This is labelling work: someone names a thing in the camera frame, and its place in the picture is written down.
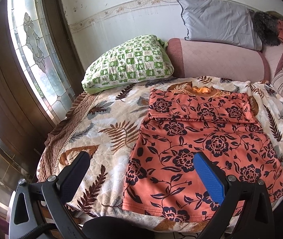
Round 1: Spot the dark furry cloth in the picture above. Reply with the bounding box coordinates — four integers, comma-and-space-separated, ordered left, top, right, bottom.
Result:
252, 11, 280, 46

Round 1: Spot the wooden door with glass panel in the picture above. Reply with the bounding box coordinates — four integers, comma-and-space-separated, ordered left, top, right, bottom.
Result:
0, 0, 86, 180

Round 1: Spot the brown quilted bed cover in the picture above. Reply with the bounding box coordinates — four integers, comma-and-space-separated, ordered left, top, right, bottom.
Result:
36, 92, 101, 182

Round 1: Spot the green checkered pillow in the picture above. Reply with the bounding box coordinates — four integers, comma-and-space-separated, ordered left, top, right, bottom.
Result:
82, 34, 175, 95

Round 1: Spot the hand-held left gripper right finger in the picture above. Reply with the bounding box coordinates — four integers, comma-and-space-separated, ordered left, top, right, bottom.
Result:
193, 152, 275, 239

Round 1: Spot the pink bolster pillow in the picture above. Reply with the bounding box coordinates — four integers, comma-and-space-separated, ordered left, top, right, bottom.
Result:
166, 38, 283, 85

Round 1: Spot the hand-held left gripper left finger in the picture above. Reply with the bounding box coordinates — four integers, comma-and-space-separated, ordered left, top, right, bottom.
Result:
8, 151, 91, 239

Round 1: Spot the brown cloth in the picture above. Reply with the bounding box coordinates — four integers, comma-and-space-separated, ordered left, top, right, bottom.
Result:
266, 10, 283, 23

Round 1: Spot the leaf print blanket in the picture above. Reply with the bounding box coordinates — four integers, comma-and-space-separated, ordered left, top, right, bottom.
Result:
37, 77, 283, 232

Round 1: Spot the orange floral shirt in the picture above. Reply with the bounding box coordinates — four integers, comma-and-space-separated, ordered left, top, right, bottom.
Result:
122, 88, 283, 223

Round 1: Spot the grey pillow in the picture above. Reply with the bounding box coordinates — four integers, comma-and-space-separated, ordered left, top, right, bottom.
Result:
176, 0, 263, 50

